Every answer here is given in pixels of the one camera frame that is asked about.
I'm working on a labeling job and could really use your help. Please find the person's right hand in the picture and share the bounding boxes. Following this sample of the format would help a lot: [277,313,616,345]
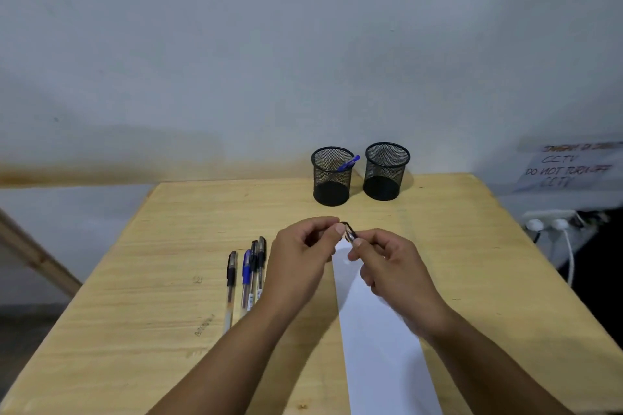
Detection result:
[348,228,456,338]

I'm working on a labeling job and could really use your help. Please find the person's left hand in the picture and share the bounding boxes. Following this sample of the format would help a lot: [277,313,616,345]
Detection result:
[256,217,347,318]

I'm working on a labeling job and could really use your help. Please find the person's right forearm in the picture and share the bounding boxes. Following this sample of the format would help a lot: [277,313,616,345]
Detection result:
[422,309,576,415]

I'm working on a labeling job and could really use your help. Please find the person's left forearm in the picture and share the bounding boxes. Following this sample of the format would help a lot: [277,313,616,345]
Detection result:
[145,302,299,415]

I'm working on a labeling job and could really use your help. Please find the black mesh pen cup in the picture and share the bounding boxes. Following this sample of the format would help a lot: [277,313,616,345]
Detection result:
[362,142,411,202]
[311,146,356,207]

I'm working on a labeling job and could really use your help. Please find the black cap clear pen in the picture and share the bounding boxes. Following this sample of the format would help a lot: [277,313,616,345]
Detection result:
[248,240,259,309]
[223,250,238,334]
[256,236,268,302]

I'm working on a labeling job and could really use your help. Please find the blue cap clear pen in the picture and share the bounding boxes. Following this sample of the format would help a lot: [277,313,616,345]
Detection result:
[239,249,253,319]

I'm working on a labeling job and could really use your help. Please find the white paper sheet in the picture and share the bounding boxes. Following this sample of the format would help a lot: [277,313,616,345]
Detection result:
[331,238,443,415]

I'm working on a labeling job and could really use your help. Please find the white power strip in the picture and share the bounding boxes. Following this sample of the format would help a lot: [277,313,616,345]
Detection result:
[523,209,600,236]

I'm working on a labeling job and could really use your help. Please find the handwritten paper sign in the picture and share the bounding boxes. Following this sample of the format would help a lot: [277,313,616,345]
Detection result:
[513,141,623,193]

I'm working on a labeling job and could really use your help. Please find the wooden beam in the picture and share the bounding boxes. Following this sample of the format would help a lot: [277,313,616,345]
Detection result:
[0,208,83,299]

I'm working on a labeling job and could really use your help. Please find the white cable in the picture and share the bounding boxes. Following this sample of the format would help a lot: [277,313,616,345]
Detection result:
[561,229,577,287]

